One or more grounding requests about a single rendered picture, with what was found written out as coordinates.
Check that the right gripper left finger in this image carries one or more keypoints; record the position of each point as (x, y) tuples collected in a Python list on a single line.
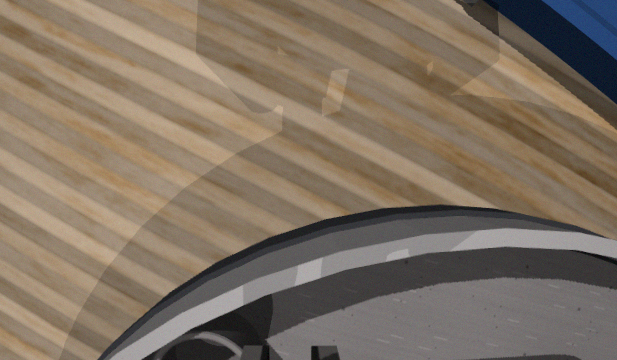
[(254, 352)]

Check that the blue open crate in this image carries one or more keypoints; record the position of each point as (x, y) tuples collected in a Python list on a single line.
[(572, 34)]

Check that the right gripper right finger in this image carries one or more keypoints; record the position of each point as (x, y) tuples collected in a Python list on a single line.
[(324, 353)]

